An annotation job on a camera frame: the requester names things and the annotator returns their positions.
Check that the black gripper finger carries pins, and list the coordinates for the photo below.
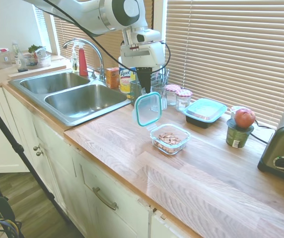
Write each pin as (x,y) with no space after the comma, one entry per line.
(148,77)
(141,77)

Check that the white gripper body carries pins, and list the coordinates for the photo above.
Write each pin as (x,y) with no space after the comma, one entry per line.
(142,58)

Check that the clear teal-rimmed container lid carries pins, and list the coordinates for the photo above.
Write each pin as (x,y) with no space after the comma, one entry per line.
(145,111)

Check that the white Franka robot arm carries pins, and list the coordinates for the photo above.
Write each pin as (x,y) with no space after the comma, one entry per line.
(94,15)

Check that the glass jar red checkered lid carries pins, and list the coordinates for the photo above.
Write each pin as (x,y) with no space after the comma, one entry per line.
(183,99)
(173,94)

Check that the black container with teal lid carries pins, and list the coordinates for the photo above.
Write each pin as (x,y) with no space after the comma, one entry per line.
(204,111)

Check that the glass food container with nuts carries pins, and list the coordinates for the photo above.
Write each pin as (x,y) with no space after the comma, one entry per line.
(169,141)

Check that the Lysol wipes canister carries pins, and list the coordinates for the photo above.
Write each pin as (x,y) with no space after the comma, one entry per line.
(125,79)

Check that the grey plastic cutlery basket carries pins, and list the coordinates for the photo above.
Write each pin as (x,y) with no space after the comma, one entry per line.
(134,91)

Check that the clear drinking glass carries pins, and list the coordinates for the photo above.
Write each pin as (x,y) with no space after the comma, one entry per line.
(158,99)

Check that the orange cardboard box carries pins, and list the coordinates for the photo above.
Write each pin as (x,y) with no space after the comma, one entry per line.
(112,78)

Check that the chrome kitchen faucet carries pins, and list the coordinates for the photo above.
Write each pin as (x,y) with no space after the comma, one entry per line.
(98,57)

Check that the red spray bottle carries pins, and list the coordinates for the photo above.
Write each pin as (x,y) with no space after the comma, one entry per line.
(83,62)

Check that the stainless steel double sink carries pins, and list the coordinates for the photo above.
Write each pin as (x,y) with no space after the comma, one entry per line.
(87,101)

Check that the clear hand soap bottle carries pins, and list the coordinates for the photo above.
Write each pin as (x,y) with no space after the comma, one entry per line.
(75,63)

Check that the clear plastic produce box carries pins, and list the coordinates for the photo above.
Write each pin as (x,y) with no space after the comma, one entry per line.
(41,60)

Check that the red apple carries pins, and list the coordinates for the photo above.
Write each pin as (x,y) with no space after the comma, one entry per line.
(245,117)

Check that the leafy green vegetables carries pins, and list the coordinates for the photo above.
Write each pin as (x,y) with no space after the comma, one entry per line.
(35,48)

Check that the green can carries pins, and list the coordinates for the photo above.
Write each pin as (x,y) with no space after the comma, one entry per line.
(238,136)

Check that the white kitchen base cabinets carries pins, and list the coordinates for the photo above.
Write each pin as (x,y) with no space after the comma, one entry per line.
(57,153)

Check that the bottle with dark liquid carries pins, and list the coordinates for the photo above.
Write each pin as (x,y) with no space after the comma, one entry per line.
(22,64)

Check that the round metal cabinet knob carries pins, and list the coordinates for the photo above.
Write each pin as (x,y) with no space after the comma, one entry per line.
(36,148)
(40,153)

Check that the clear plastic bottle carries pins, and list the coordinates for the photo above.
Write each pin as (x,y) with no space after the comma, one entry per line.
(15,49)

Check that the stainless steel toaster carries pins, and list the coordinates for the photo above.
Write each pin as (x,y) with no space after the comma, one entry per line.
(283,148)

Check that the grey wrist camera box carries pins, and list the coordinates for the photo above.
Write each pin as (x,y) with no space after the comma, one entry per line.
(147,36)

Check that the black camera tripod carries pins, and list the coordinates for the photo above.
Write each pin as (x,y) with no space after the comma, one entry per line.
(20,148)

